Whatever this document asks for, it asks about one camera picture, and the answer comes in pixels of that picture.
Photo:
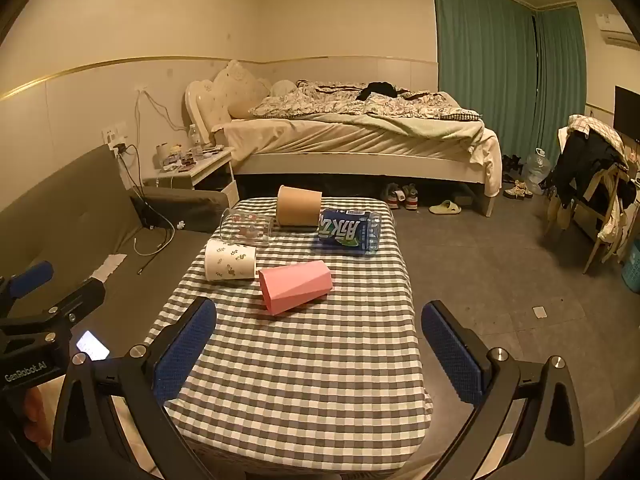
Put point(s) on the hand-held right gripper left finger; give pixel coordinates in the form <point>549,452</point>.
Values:
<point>184,355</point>

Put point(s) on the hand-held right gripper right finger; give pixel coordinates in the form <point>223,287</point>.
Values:
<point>450,355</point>

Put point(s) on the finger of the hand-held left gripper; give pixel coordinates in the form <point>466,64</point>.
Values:
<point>32,277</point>
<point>80,297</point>

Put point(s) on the pink faceted cup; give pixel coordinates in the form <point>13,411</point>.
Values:
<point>295,287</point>

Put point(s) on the white leaf-print cup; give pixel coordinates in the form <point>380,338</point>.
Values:
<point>231,261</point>

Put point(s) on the clear glass cup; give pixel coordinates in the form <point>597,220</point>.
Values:
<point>245,227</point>

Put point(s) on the brown paper cup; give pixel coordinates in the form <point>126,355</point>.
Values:
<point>298,207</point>

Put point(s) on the person's left hand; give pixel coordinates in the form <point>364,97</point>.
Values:
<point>36,410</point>

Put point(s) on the white paper slip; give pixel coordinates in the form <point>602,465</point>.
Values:
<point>108,268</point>

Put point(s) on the lit smartphone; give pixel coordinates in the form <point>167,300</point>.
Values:
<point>93,346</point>

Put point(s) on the grey sofa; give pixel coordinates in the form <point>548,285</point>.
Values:
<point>60,220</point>

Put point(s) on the small white floor card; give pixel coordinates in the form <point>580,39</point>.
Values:
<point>540,311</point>

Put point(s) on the checked tablecloth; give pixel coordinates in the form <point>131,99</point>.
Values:
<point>300,365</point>

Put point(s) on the green slipper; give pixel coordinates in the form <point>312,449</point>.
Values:
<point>445,207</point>

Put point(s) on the white tissue roll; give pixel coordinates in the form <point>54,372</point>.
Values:
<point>161,156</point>

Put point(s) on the pair of sneakers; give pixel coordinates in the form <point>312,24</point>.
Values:
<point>402,196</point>

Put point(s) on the white bedside table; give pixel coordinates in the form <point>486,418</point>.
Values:
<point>200,170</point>

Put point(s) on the beige shoes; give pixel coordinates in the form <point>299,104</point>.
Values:
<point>517,190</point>

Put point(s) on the clear plastic bottle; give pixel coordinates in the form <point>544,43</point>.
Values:
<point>193,139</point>

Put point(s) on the dark shoes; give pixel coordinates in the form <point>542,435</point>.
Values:
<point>511,166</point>

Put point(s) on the large water jug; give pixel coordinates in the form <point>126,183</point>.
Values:
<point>536,172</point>

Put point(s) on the blue laundry basket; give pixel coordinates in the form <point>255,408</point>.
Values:
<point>632,267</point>

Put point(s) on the wooden chair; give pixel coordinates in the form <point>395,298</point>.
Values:
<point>602,220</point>

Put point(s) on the white bed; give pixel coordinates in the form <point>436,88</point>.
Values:
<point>350,160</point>

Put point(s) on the dark jacket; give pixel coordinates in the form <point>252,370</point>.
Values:
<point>582,165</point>

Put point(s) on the beige pillow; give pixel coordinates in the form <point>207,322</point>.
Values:
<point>241,108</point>

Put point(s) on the plaid shirt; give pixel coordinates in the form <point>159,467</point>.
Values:
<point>602,132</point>

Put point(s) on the floral quilt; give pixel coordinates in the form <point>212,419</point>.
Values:
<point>345,104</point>

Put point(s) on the black garment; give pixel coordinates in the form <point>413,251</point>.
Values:
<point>377,90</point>

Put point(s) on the wide green curtain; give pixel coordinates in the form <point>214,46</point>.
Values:
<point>480,70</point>

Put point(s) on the black television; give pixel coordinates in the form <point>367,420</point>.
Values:
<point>627,110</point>

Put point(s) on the narrow green curtain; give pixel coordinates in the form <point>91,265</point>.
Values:
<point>560,65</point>

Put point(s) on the white air conditioner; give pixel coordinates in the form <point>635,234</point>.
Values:
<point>617,32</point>

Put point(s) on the white wall socket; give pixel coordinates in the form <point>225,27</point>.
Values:
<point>114,135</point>

